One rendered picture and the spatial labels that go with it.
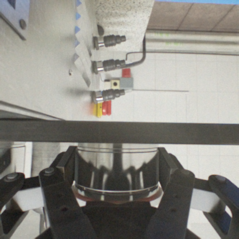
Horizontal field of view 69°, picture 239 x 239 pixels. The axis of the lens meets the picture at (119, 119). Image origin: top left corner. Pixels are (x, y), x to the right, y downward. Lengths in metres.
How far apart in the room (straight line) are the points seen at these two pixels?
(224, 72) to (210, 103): 0.34
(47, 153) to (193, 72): 1.73
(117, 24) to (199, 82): 1.47
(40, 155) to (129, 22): 0.37
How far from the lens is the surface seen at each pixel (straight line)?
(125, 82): 1.63
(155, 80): 1.75
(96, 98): 0.33
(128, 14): 0.48
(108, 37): 0.37
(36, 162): 0.29
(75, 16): 0.21
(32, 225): 0.41
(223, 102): 1.95
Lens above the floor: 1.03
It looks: 5 degrees down
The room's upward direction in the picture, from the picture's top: 179 degrees counter-clockwise
